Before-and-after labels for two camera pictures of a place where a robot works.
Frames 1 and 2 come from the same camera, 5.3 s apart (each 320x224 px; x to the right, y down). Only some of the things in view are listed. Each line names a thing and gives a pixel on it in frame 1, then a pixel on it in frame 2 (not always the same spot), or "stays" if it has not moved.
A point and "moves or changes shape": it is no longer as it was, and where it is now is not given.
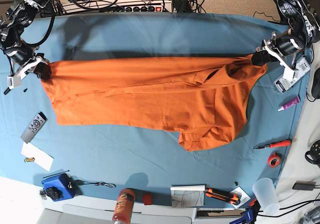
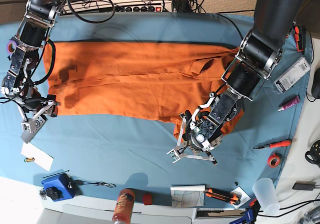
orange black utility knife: (233, 198) stays
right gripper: (43, 70) to (52, 112)
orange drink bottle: (124, 208) stays
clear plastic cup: (266, 196) stays
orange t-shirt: (204, 97) moves or changes shape
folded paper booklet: (187, 195) stays
